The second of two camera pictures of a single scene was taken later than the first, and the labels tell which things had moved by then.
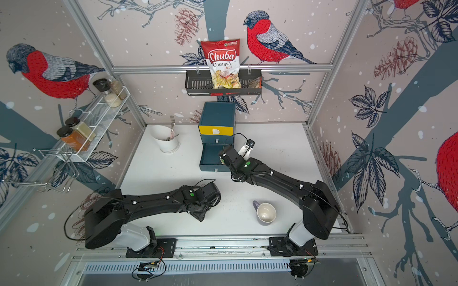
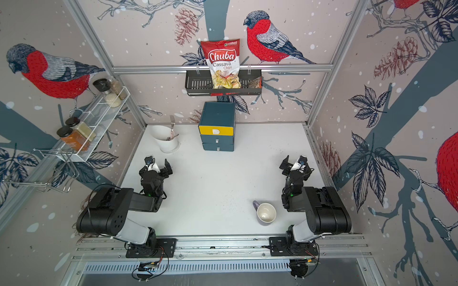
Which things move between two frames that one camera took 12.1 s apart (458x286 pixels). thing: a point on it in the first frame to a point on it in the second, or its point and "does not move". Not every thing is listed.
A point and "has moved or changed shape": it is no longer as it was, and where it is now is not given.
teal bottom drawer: (210, 159) has moved or changed shape
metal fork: (172, 119) does not move
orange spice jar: (73, 139) does not move
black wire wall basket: (199, 83) does not move
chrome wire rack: (55, 168) does not move
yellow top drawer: (216, 130) does not move
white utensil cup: (166, 137) does not move
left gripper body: (201, 213) to (162, 175)
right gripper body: (233, 174) to (287, 180)
